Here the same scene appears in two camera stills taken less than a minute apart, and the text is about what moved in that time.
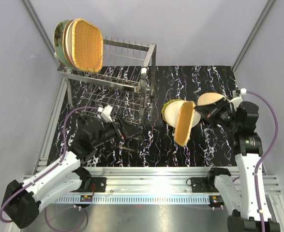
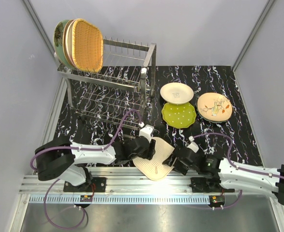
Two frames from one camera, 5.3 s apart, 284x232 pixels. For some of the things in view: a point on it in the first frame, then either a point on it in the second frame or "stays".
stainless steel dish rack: [123, 90] stays
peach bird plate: [64, 43] stays
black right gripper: [212, 110] to [169, 161]
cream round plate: [171, 111] to [177, 93]
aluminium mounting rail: [151, 185] stays
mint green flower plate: [58, 42] stays
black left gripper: [128, 130] to [152, 151]
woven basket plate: [184, 123] to [154, 169]
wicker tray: [87, 46] stays
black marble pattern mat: [138, 94] stays
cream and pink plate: [68, 42] stays
